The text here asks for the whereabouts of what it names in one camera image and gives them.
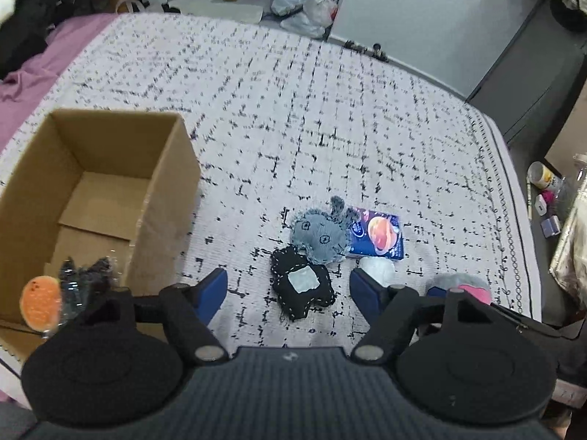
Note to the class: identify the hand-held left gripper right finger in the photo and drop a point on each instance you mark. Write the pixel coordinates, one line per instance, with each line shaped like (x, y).
(365, 291)

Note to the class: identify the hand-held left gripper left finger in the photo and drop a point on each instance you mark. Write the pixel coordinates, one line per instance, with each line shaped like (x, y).
(213, 291)

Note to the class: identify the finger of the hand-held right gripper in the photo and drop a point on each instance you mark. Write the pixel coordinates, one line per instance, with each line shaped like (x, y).
(435, 291)

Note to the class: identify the white soft toy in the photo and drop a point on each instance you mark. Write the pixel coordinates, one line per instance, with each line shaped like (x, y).
(378, 268)

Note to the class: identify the grey fluffy plush toy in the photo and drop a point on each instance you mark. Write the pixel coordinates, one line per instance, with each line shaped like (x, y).
(467, 284)

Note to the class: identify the black stitched plush toy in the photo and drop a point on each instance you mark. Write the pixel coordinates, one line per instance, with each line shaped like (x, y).
(300, 295)

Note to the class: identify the grey denim plush toy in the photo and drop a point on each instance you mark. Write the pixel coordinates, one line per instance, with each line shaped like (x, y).
(318, 236)

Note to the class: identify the brown cardboard box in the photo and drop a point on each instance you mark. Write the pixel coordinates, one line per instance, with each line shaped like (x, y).
(169, 183)

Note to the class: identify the dark plush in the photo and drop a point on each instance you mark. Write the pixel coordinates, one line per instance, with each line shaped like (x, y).
(85, 279)

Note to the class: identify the orange round plush toy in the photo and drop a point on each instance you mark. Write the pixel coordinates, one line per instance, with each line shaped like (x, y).
(40, 302)

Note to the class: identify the glossy floral bag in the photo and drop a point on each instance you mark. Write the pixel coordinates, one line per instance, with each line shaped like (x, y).
(571, 247)

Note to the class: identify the small blue box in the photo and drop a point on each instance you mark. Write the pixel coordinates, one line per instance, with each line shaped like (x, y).
(550, 227)

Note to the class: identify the white charger plug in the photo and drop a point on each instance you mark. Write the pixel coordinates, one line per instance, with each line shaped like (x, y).
(542, 205)

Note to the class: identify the thin pen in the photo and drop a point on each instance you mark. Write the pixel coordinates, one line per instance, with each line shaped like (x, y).
(530, 201)

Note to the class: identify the small pink item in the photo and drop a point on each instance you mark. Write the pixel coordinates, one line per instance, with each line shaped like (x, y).
(549, 197)

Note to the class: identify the yellow white cup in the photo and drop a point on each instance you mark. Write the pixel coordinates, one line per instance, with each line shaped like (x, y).
(541, 176)

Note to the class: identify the white black patterned blanket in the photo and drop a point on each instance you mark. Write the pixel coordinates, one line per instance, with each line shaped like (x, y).
(275, 101)

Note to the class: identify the white red plastic bag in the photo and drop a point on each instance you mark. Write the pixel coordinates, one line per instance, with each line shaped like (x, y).
(321, 9)

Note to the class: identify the pink bedsheet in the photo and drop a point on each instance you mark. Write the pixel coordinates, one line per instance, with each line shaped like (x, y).
(46, 55)

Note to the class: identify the black clothing pile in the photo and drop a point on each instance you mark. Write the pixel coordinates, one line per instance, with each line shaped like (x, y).
(36, 13)

